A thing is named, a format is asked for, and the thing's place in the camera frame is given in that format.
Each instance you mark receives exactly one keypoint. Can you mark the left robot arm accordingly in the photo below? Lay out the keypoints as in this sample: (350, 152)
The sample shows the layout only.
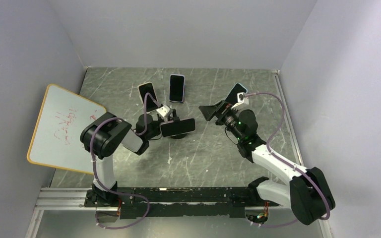
(102, 138)

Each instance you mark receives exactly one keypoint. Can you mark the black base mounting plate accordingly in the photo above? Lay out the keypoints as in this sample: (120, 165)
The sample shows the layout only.
(133, 203)

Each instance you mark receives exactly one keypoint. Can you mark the black round base phone stand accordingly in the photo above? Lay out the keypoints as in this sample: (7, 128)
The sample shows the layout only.
(179, 136)

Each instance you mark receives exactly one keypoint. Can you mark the black phone without case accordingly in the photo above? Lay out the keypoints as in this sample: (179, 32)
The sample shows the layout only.
(183, 126)

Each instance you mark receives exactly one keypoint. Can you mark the phone with lilac case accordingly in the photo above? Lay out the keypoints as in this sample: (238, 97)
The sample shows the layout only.
(176, 88)

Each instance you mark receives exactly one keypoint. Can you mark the phone with beige case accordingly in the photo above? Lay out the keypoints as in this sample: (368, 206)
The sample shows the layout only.
(148, 97)

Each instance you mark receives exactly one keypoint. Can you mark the phone with light blue case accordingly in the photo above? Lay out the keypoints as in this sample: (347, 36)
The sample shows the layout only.
(232, 97)

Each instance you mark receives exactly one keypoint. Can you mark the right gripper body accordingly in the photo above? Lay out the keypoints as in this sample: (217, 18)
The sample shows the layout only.
(228, 117)

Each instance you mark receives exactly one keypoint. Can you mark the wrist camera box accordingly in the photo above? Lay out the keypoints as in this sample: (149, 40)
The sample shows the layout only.
(164, 112)
(242, 101)

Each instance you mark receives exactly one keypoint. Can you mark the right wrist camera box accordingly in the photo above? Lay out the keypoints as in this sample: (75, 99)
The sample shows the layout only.
(242, 101)

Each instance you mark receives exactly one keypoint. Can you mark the whiteboard with yellow frame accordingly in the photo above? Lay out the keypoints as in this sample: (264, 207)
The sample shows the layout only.
(55, 141)

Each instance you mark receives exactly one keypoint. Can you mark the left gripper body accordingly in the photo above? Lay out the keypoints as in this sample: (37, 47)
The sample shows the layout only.
(162, 120)

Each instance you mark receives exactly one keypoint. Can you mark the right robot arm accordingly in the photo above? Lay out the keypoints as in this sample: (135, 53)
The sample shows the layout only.
(305, 191)

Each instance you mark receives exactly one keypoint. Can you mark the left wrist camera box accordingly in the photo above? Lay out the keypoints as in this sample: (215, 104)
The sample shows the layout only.
(164, 112)

